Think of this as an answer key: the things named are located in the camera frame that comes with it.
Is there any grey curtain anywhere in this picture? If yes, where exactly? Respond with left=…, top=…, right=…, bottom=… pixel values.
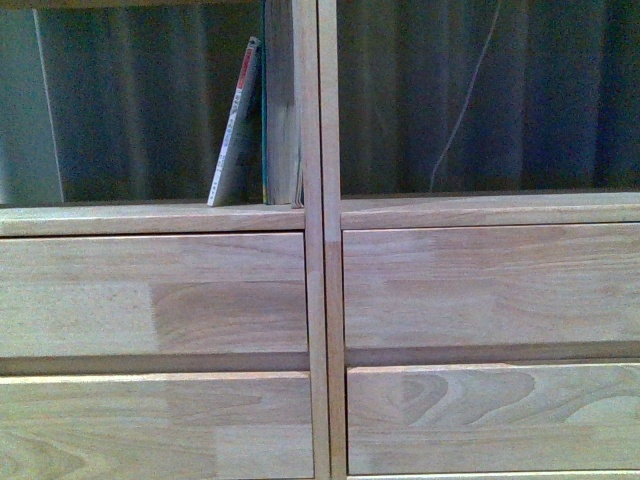
left=1, top=1, right=639, bottom=206

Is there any lower right wooden drawer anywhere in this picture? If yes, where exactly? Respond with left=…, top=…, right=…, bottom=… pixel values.
left=347, top=363, right=639, bottom=475

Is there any thin white red book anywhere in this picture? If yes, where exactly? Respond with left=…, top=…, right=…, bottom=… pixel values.
left=207, top=36, right=262, bottom=207

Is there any upper left wooden drawer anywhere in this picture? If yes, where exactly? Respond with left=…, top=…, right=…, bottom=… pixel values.
left=1, top=233, right=307, bottom=358

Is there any upper right wooden drawer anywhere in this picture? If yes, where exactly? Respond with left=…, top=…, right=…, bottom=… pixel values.
left=343, top=223, right=639, bottom=349

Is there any right wooden shelf unit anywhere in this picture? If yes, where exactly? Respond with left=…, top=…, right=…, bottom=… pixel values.
left=318, top=1, right=639, bottom=479

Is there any wooden drawer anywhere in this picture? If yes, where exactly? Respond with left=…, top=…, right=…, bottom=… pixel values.
left=1, top=372, right=315, bottom=479
left=343, top=223, right=639, bottom=349
left=347, top=363, right=639, bottom=475
left=1, top=233, right=307, bottom=358

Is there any wooden shelf unit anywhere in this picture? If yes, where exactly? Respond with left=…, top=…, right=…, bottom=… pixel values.
left=318, top=1, right=639, bottom=479
left=1, top=1, right=331, bottom=479

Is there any left wooden shelf unit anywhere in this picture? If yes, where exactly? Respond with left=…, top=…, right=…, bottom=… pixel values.
left=1, top=1, right=331, bottom=479

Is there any thick green teal book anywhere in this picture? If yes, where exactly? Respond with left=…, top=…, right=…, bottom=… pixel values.
left=262, top=1, right=303, bottom=208

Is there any lower left wooden drawer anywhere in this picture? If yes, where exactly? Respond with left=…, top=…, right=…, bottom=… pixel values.
left=1, top=372, right=315, bottom=479

